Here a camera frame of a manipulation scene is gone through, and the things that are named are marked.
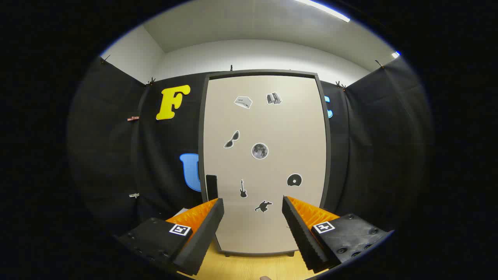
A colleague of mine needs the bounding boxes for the beige cabinet door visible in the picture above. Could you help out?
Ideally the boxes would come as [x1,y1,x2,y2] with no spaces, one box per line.
[203,75,327,253]

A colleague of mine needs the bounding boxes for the black backdrop cloth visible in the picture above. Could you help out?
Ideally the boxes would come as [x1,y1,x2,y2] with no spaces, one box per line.
[67,54,434,242]

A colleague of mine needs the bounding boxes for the black door handle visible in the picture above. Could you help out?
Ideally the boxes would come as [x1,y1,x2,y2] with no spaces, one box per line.
[205,175,218,202]

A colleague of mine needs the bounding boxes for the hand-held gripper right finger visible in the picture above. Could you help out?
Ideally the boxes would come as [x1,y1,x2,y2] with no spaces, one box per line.
[282,196,394,273]

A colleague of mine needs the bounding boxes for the long ceiling light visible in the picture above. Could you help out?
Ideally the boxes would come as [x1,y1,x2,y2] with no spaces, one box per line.
[294,0,351,23]

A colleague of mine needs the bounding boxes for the grey cabinet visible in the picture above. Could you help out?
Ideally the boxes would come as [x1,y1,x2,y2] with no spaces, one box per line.
[198,69,332,257]

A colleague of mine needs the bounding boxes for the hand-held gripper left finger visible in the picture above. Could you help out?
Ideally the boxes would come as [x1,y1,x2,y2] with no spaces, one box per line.
[117,198,225,277]

